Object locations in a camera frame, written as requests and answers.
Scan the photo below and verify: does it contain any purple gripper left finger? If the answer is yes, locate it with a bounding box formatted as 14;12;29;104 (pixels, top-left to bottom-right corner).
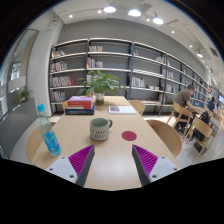
47;145;95;187

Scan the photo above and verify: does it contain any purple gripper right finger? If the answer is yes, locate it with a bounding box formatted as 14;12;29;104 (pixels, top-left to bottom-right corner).
132;145;179;186

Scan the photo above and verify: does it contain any clear water bottle blue cap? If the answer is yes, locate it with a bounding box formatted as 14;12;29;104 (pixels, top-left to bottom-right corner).
37;104;61;156

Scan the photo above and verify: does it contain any red round coaster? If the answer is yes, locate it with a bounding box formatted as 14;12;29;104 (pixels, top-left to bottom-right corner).
122;131;137;141

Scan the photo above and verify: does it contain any wooden chair near right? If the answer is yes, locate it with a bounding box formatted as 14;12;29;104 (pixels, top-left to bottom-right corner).
147;120;182;157

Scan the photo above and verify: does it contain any green ceramic mug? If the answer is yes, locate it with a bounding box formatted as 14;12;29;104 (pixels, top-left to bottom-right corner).
90;118;113;141

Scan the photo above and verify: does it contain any wooden chair near left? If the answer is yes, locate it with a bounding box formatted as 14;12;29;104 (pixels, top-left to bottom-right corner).
26;127;43;161

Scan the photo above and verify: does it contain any dark blue bottom book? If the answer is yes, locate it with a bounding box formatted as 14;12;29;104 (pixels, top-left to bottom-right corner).
65;105;95;115

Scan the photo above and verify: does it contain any seated man brown shirt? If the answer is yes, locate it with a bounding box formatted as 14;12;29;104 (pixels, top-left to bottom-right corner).
174;85;203;131

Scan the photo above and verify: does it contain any red middle book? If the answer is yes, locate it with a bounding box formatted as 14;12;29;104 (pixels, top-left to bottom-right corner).
66;105;93;110

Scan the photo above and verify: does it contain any wooden chair far right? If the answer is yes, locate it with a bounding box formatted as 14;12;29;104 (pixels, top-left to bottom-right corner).
129;100;145;115

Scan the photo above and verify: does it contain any wooden chair with bag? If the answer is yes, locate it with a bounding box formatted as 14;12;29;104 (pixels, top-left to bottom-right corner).
189;117;212;153

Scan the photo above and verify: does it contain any wooden chair under man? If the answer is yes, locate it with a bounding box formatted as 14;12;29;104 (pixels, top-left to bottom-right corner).
170;102;192;134

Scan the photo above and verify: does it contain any wooden chair far left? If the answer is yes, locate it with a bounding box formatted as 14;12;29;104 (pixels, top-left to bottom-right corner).
62;100;68;111

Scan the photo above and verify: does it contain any open magazine on table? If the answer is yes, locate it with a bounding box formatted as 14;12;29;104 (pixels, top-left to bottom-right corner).
109;105;136;115

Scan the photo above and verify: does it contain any pink top book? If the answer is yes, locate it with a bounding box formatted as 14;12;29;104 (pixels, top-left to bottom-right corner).
68;96;93;107

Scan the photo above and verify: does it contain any potted green plant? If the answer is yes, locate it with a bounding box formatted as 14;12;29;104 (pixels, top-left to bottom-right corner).
77;70;126;105

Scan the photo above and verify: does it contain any small plant by window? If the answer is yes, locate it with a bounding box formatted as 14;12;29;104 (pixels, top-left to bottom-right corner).
19;88;32;102

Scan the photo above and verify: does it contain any grey wall bookshelf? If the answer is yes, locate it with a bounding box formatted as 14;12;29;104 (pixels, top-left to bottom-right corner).
49;38;209;114

